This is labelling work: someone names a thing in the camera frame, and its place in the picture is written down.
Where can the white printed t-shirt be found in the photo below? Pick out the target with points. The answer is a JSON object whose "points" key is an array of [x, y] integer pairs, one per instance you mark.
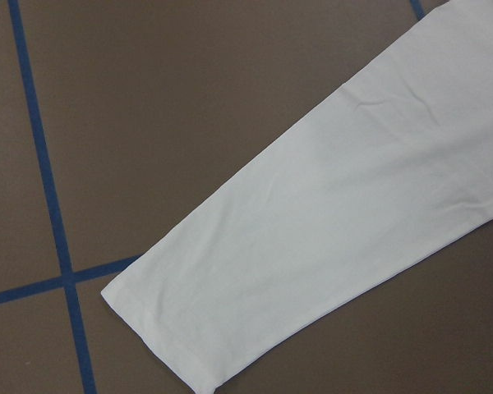
{"points": [[393, 166]]}

